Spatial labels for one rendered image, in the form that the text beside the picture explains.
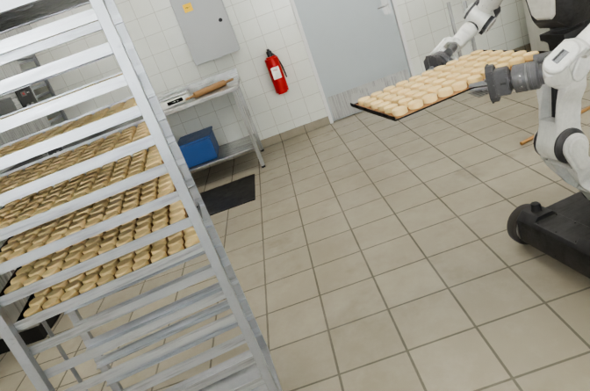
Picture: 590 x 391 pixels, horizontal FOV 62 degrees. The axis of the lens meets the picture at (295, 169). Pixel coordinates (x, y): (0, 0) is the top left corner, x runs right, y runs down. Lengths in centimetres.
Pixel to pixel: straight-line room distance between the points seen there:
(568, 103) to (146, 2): 445
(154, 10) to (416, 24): 286
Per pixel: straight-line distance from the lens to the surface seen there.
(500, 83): 170
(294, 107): 567
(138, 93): 140
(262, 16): 556
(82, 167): 148
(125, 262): 169
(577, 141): 219
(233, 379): 219
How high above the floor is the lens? 146
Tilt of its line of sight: 18 degrees down
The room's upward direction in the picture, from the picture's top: 20 degrees counter-clockwise
